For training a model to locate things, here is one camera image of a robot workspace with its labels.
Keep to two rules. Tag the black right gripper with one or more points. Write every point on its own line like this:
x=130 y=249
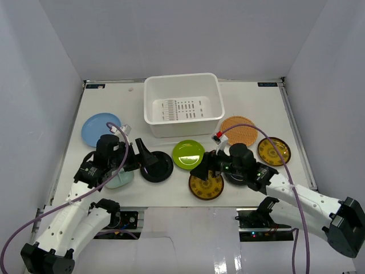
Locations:
x=210 y=162

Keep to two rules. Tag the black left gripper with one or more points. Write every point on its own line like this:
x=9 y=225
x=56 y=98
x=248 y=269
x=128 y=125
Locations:
x=137 y=156

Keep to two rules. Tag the black round plate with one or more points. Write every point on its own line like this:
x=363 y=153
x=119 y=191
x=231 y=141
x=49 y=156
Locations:
x=159 y=171
x=235 y=180

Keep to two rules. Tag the yellow patterned plate front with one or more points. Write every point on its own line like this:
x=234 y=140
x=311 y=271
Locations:
x=206 y=189

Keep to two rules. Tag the yellow patterned plate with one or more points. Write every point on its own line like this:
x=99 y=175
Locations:
x=267 y=152
x=206 y=189

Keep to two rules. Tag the lime green round plate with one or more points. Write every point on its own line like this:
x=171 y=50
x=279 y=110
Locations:
x=188 y=154

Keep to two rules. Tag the pale green rectangular dish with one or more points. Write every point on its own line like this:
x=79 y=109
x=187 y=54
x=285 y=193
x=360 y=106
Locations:
x=120 y=179

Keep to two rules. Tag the woven wicker round plate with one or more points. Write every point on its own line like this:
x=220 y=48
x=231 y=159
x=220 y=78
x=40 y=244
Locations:
x=241 y=134

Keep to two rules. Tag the light blue round plate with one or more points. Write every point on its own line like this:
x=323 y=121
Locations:
x=95 y=127

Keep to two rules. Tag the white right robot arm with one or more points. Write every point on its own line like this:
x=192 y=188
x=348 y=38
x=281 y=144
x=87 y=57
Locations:
x=339 y=222

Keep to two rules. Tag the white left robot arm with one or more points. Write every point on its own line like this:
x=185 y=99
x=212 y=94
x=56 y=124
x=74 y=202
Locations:
x=85 y=213

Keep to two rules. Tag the white plastic bin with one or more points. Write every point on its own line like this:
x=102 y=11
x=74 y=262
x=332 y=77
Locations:
x=183 y=105

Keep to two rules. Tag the blue label sticker left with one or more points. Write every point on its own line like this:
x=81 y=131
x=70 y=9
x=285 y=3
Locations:
x=95 y=86

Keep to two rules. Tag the blue label sticker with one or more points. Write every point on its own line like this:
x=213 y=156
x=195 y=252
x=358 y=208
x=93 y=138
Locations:
x=95 y=86
x=267 y=84

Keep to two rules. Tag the blue label sticker right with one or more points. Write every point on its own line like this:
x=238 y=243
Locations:
x=267 y=84

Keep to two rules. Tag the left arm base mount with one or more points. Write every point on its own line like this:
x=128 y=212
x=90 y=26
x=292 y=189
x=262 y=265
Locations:
x=124 y=226

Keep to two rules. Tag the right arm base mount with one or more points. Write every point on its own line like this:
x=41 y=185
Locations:
x=255 y=228

